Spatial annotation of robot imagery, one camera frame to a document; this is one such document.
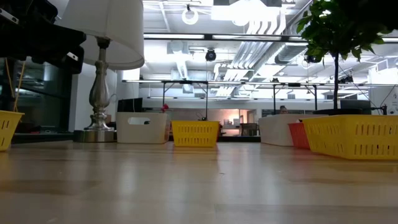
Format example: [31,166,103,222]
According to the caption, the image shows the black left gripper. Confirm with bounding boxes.
[0,0,87,75]

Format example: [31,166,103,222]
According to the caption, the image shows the yellow plastic slotted basket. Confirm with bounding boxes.
[170,120,221,148]
[0,110,25,152]
[301,114,398,161]

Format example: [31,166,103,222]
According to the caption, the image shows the white plastic bin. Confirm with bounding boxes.
[257,113,327,147]
[116,111,170,144]

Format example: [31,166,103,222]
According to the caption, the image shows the red plastic slotted basket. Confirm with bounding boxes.
[287,122,311,150]

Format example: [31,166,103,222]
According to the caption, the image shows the dark glass partition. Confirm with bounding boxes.
[0,57,74,135]

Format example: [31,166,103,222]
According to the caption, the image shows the black computer monitor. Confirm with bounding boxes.
[340,99,372,115]
[117,97,144,113]

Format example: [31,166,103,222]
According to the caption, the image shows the green potted artificial tree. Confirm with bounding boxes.
[295,0,398,116]

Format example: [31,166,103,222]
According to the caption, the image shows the white ring light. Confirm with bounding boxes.
[182,7,200,26]

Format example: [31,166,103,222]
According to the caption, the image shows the black metal frame stand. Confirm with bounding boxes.
[272,82,318,111]
[161,80,210,121]

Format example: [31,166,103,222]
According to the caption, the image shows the black table edge rail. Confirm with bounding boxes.
[217,136,261,143]

